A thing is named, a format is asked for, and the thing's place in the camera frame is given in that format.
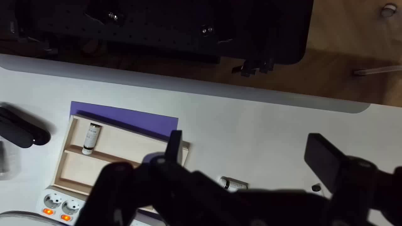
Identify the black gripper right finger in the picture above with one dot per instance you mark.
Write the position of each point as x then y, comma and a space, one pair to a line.
325, 161

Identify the white switched power strip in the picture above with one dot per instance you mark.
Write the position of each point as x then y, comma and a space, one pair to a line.
59, 205

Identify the wooden divided tray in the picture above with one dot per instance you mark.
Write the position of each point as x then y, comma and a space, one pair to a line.
76, 173

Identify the round metal floor foot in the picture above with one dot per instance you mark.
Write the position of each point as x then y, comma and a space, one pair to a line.
388, 11

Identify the black handle object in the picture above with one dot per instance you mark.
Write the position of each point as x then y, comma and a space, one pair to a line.
21, 132

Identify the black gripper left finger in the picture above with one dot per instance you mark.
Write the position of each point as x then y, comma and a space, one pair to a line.
173, 150

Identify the metal bowl rim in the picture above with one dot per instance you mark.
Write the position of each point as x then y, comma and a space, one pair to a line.
21, 220

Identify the purple mat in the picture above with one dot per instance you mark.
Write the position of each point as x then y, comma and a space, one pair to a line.
154, 126

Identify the small white black bottle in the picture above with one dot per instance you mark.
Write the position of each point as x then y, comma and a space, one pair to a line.
90, 139

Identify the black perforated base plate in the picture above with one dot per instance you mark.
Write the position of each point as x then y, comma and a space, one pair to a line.
265, 31

